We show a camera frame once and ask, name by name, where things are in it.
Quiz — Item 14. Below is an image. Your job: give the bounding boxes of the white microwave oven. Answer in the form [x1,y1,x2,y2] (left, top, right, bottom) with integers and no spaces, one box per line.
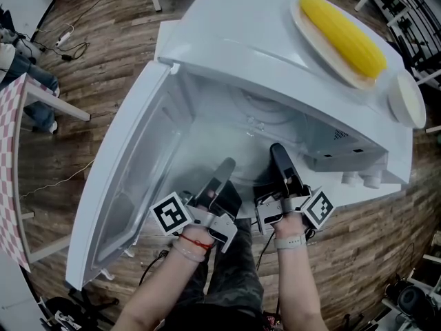
[65,0,414,291]

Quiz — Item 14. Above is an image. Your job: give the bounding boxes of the beige wristwatch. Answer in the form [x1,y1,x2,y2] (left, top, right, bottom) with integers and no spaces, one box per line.
[274,232,307,251]

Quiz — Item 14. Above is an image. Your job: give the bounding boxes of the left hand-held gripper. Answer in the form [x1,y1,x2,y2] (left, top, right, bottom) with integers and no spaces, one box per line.
[149,157,243,254]

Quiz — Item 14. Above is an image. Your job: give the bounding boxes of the white table under checkered cloth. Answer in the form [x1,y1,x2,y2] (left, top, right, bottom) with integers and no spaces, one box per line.
[13,77,91,265]

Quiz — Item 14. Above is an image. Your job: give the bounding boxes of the clear glass turntable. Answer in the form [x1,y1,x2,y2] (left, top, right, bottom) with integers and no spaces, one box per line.
[198,86,313,190]

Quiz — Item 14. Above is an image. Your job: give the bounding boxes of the white bowl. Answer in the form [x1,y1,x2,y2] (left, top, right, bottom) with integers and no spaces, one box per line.
[387,70,427,130]

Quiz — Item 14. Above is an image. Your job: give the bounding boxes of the person's right forearm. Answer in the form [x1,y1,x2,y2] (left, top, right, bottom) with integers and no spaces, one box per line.
[271,212,327,331]

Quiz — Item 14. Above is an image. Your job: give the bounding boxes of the white floor cable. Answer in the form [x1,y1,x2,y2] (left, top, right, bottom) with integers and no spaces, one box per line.
[19,159,96,203]

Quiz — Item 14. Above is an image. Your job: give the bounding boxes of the person's camouflage trousers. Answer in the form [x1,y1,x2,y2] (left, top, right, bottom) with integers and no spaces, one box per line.
[187,217,266,331]

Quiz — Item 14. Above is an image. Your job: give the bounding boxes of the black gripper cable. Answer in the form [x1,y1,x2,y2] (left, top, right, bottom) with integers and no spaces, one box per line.
[138,249,170,286]

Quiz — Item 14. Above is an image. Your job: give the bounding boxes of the red string bracelet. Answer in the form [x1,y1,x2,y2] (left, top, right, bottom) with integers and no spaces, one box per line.
[178,233,214,251]

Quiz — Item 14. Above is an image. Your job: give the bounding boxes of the yellow corn cob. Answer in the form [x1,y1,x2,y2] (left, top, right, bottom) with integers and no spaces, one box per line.
[298,0,389,81]

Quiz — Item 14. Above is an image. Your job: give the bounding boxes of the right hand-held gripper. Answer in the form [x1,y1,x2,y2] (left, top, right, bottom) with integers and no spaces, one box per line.
[254,143,336,236]

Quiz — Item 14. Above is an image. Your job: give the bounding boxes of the beige oval plate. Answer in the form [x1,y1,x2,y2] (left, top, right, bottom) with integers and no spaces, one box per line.
[289,0,376,91]

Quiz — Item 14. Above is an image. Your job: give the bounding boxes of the person's left forearm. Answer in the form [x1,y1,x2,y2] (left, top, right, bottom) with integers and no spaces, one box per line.
[116,224,221,331]

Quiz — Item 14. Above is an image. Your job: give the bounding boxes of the black white backpack unit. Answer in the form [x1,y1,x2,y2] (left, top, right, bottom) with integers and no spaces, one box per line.
[380,274,441,331]

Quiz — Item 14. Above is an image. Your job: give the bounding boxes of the white power strip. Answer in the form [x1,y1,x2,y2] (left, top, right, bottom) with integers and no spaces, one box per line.
[56,29,75,47]

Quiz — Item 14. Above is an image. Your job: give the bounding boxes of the black metal railing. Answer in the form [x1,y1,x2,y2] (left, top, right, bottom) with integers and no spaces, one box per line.
[358,0,441,89]

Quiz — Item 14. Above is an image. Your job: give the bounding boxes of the pale translucent bangle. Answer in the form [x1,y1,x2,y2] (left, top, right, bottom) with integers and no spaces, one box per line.
[171,240,206,263]

